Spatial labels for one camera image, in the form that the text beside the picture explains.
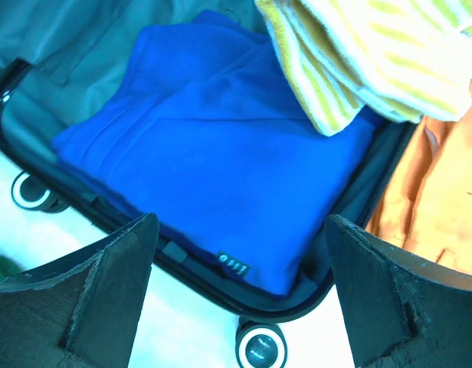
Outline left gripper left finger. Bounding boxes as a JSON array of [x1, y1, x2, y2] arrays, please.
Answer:
[[0, 214, 159, 367]]

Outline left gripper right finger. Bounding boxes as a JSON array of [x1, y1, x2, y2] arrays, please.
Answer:
[[325, 215, 472, 368]]

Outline dark green cloth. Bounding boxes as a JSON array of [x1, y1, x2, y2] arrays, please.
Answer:
[[0, 254, 24, 281]]

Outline orange cloth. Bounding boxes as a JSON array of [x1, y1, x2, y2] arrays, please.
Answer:
[[366, 81, 472, 275]]

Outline blue garment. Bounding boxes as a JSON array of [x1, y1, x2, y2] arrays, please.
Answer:
[[52, 11, 384, 297]]

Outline yellow white striped towel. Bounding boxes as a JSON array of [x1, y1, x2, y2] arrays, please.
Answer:
[[256, 0, 472, 136]]

